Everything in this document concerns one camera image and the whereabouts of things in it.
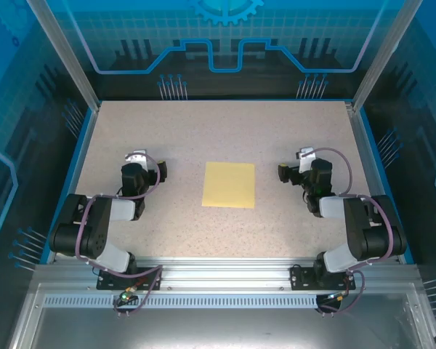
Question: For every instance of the yellow paper sheet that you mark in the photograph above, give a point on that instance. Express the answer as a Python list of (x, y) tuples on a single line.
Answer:
[(229, 185)]

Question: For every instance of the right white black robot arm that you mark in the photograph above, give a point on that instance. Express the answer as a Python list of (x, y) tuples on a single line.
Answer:
[(363, 232)]

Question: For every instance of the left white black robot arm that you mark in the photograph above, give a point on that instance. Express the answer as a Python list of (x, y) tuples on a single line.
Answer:
[(94, 225)]

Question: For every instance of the blue table border strip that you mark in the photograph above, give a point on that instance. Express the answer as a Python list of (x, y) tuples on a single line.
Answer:
[(385, 181), (72, 181)]

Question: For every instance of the metal tray panel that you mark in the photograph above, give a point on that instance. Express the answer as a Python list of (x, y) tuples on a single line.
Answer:
[(221, 327)]

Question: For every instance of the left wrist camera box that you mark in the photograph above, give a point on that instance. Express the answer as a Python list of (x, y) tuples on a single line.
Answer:
[(138, 158)]

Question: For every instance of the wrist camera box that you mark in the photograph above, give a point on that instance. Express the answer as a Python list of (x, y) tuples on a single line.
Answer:
[(138, 158), (307, 154)]

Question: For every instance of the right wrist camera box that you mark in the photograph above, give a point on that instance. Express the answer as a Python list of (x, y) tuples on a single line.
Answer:
[(307, 154)]

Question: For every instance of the aluminium side rail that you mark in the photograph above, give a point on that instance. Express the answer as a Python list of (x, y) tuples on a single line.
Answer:
[(373, 181)]

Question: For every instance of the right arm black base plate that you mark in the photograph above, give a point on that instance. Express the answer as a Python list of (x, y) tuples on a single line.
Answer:
[(299, 281)]

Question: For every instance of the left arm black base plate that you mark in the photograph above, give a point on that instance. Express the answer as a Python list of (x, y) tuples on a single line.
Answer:
[(103, 281)]

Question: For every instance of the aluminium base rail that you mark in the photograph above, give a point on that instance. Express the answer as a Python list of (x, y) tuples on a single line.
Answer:
[(221, 272)]

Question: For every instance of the right aluminium frame post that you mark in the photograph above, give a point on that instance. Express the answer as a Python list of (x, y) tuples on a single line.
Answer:
[(385, 54)]

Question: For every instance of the aluminium frame post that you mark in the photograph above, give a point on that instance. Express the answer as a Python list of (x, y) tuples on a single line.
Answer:
[(385, 54), (67, 54)]

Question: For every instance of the left aluminium frame post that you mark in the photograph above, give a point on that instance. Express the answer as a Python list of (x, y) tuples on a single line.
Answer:
[(67, 54)]

